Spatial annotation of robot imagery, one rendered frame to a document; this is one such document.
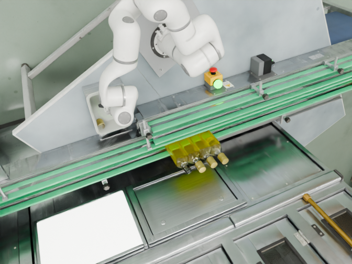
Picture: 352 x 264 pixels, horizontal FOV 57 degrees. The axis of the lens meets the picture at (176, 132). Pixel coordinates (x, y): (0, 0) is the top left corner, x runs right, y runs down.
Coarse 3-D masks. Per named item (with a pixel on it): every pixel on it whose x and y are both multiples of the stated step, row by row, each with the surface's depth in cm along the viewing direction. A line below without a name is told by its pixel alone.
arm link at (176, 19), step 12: (144, 0) 96; (156, 0) 94; (168, 0) 95; (180, 0) 99; (144, 12) 97; (156, 12) 94; (168, 12) 96; (180, 12) 99; (168, 24) 102; (180, 24) 103
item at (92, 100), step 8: (88, 96) 136; (96, 96) 145; (88, 104) 138; (96, 104) 148; (96, 112) 150; (104, 112) 152; (104, 120) 154; (112, 120) 155; (96, 128) 146; (104, 128) 151; (112, 128) 151; (120, 128) 152
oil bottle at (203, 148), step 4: (192, 136) 156; (196, 136) 156; (200, 136) 155; (192, 140) 154; (196, 140) 153; (200, 140) 153; (204, 140) 153; (196, 144) 151; (200, 144) 151; (204, 144) 151; (196, 148) 150; (200, 148) 149; (204, 148) 149; (208, 148) 149; (200, 152) 148; (204, 152) 147; (208, 152) 148; (200, 156) 149
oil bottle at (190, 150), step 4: (180, 140) 154; (184, 140) 154; (188, 140) 154; (180, 144) 153; (184, 144) 152; (188, 144) 152; (192, 144) 152; (184, 148) 150; (188, 148) 150; (192, 148) 149; (188, 152) 148; (192, 152) 147; (196, 152) 147; (188, 156) 147; (192, 156) 146; (196, 156) 146; (188, 160) 149; (192, 160) 147
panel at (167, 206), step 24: (192, 168) 161; (216, 168) 159; (144, 192) 152; (168, 192) 151; (192, 192) 149; (216, 192) 148; (48, 216) 145; (144, 216) 141; (168, 216) 140; (192, 216) 139; (216, 216) 139; (144, 240) 132
